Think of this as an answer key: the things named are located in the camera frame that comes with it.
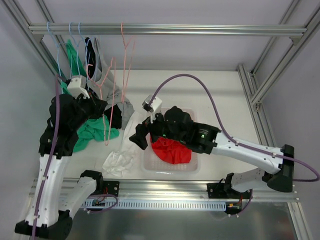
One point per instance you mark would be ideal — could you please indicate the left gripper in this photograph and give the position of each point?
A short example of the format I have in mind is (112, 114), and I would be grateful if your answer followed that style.
(94, 105)

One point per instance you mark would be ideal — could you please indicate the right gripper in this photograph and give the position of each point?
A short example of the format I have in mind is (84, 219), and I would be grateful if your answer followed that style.
(148, 128)

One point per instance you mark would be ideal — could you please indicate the pink hanger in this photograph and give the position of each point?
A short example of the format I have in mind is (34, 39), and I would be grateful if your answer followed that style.
(127, 62)
(105, 89)

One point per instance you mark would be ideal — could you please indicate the red tank top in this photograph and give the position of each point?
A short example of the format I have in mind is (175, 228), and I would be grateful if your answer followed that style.
(171, 151)

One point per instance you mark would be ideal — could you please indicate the white tank top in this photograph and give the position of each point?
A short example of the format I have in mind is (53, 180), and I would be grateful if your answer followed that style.
(119, 162)

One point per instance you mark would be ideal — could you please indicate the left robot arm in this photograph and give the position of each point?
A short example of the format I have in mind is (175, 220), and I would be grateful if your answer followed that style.
(48, 218)

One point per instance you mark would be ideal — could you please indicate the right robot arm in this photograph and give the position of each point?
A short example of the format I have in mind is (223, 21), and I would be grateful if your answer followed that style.
(272, 169)

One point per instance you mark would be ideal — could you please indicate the black tank top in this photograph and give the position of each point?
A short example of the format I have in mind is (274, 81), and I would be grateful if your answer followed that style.
(118, 115)

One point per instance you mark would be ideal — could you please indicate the green tank top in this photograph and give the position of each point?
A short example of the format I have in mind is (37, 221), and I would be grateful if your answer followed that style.
(93, 129)

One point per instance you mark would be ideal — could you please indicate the grey tank top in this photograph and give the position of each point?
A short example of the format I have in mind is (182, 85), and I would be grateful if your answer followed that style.
(127, 111)

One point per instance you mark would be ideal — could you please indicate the light blue hanger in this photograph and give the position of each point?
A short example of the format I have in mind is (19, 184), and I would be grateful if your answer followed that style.
(75, 63)
(57, 46)
(86, 50)

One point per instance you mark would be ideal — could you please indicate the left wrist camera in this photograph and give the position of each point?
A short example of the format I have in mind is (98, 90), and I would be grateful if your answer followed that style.
(76, 87)

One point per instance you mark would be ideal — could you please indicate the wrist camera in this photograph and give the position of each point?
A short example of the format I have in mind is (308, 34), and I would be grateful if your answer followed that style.
(153, 106)
(76, 87)

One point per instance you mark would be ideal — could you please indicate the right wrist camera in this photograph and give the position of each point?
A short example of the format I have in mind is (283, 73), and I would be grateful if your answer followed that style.
(153, 106)

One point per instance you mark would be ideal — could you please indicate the front aluminium rail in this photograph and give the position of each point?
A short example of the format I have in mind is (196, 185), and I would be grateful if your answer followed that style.
(142, 189)

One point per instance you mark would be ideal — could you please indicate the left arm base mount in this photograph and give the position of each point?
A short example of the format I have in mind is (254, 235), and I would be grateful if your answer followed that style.
(111, 187)

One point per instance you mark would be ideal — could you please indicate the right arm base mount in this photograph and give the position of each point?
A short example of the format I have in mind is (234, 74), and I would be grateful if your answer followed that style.
(223, 190)

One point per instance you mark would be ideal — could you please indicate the aluminium hanging rail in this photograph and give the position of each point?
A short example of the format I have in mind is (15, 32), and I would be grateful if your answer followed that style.
(279, 30)

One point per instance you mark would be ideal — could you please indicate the slotted cable duct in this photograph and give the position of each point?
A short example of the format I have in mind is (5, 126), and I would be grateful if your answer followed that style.
(139, 204)

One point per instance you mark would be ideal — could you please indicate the right aluminium frame post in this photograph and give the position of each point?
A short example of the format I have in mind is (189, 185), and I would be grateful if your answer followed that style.
(255, 93)

